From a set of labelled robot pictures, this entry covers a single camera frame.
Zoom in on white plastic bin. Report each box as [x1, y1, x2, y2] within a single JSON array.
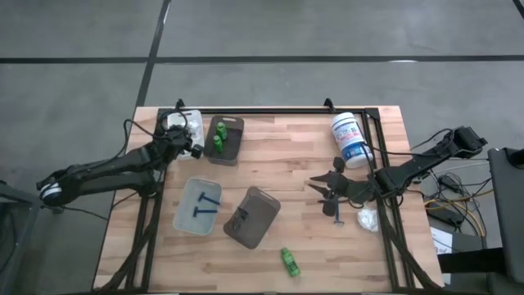
[[165, 109, 206, 161]]

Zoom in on black power brick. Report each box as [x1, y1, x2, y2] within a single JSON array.
[[427, 206, 463, 226]]

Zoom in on grey metal stand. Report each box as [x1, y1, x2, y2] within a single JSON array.
[[0, 179, 66, 295]]

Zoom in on cotton balls bag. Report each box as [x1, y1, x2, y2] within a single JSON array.
[[356, 206, 380, 234], [188, 116, 205, 143]]

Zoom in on yellow cable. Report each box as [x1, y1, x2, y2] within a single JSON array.
[[423, 190, 492, 238]]

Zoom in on large smoky grey bin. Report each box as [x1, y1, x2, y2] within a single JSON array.
[[223, 186, 282, 250]]

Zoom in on black metal frame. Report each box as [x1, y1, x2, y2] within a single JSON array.
[[93, 98, 441, 294]]

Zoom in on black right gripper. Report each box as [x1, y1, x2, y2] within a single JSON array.
[[307, 157, 374, 218]]

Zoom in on grey cart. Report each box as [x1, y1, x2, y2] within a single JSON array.
[[486, 147, 524, 295]]

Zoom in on white paper sheet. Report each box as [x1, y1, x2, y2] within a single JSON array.
[[429, 226, 454, 255]]

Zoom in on white wipes canister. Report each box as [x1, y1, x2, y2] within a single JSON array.
[[330, 112, 374, 170]]

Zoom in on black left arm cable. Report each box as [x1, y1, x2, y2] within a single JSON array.
[[122, 108, 192, 165]]

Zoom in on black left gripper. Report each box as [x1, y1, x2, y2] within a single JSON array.
[[159, 120, 205, 161]]

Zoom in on small dark brown bin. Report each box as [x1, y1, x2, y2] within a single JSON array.
[[202, 115, 246, 167]]

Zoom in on clear frosted plastic bin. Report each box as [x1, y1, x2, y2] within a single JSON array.
[[173, 177, 224, 237]]

